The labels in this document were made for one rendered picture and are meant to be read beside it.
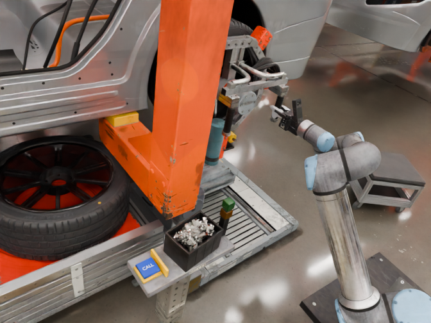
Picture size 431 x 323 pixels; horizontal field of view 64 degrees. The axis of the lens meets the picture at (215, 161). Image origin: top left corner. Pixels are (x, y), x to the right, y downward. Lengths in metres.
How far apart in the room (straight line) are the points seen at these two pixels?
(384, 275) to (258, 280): 0.64
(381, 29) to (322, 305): 3.00
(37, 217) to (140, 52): 0.82
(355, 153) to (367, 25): 2.92
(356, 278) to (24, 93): 1.43
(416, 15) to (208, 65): 3.13
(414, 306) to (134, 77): 1.44
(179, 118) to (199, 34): 0.28
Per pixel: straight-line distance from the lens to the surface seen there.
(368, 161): 1.24
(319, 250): 2.33
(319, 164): 1.22
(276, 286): 2.05
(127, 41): 1.62
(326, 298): 1.73
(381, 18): 4.02
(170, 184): 1.35
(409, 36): 4.14
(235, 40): 1.75
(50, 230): 1.55
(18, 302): 1.58
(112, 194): 1.63
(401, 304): 1.48
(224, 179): 2.32
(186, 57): 1.09
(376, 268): 1.99
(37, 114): 1.58
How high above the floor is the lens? 1.61
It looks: 36 degrees down
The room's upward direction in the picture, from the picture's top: 12 degrees clockwise
